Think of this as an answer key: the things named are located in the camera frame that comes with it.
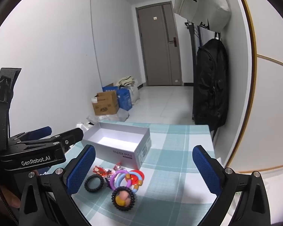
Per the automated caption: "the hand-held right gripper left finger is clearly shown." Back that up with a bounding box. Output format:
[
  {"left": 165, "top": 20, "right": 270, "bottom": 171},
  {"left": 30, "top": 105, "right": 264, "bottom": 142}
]
[{"left": 18, "top": 145, "right": 96, "bottom": 226}]

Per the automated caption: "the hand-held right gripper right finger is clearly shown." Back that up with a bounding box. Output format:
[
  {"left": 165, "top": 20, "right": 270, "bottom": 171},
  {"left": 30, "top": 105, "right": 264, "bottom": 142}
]
[{"left": 192, "top": 145, "right": 277, "bottom": 226}]

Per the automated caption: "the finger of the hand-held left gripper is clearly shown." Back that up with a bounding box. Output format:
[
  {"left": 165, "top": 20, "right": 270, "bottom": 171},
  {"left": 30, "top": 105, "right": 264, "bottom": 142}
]
[
  {"left": 9, "top": 126, "right": 53, "bottom": 144},
  {"left": 18, "top": 128, "right": 84, "bottom": 150}
]

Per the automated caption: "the red white knitted hair clip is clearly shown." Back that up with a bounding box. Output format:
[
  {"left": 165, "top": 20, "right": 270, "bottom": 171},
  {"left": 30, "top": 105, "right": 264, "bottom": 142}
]
[{"left": 93, "top": 165, "right": 112, "bottom": 177}]

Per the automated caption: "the black spiral hair tie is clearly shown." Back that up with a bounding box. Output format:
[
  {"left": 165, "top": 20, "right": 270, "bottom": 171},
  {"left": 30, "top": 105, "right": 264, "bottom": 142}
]
[{"left": 84, "top": 175, "right": 105, "bottom": 193}]

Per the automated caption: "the purple ring pig toy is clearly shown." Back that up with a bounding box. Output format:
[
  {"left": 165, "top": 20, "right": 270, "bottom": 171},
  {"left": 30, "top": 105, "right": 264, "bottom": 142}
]
[{"left": 110, "top": 169, "right": 128, "bottom": 190}]

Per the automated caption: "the grey cardboard box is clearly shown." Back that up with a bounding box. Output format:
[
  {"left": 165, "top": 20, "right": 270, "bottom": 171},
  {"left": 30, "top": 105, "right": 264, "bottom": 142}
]
[{"left": 81, "top": 122, "right": 152, "bottom": 167}]

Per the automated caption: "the red round badge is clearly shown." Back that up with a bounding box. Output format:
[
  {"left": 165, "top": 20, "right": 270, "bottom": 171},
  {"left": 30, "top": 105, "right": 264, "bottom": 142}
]
[{"left": 128, "top": 169, "right": 145, "bottom": 186}]

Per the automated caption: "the person's left hand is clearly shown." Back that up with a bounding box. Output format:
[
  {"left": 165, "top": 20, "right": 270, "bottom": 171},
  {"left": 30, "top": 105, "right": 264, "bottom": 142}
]
[{"left": 2, "top": 188, "right": 22, "bottom": 209}]

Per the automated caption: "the brown cardboard box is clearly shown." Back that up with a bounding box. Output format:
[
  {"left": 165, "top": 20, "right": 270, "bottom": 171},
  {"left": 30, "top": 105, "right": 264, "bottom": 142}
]
[{"left": 92, "top": 91, "right": 119, "bottom": 116}]

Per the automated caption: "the clear plastic bag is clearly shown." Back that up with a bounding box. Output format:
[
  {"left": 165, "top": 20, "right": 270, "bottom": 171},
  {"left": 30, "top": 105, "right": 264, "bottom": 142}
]
[{"left": 86, "top": 109, "right": 130, "bottom": 126}]

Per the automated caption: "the blue cardboard box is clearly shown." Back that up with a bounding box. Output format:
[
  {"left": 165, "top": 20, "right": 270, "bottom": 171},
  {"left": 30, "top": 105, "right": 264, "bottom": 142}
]
[{"left": 102, "top": 86, "right": 133, "bottom": 111}]

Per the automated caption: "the white plastic sack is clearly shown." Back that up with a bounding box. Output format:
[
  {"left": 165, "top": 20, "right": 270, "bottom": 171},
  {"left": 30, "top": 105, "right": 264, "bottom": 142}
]
[{"left": 130, "top": 79, "right": 141, "bottom": 104}]

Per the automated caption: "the beige folded cloth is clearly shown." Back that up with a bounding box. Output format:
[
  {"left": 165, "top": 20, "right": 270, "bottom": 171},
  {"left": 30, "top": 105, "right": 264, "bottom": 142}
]
[{"left": 115, "top": 76, "right": 138, "bottom": 87}]

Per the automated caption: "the black backpack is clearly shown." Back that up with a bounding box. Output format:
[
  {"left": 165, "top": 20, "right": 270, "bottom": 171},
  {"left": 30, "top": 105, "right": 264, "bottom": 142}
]
[{"left": 192, "top": 38, "right": 229, "bottom": 132}]

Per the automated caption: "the white wardrobe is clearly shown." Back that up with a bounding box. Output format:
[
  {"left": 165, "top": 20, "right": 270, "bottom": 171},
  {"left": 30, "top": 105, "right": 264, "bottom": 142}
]
[{"left": 226, "top": 0, "right": 283, "bottom": 177}]

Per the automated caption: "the black coat rack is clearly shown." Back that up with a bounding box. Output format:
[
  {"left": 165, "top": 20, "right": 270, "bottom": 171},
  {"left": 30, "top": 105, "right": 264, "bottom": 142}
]
[{"left": 178, "top": 0, "right": 224, "bottom": 120}]

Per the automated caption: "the grey door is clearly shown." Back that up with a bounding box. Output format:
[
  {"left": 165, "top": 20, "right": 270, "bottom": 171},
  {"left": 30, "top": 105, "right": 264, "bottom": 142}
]
[{"left": 135, "top": 1, "right": 183, "bottom": 86}]

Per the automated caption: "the white tote bag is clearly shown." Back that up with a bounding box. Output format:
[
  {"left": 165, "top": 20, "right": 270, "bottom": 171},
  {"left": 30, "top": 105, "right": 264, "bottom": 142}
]
[{"left": 173, "top": 0, "right": 231, "bottom": 31}]

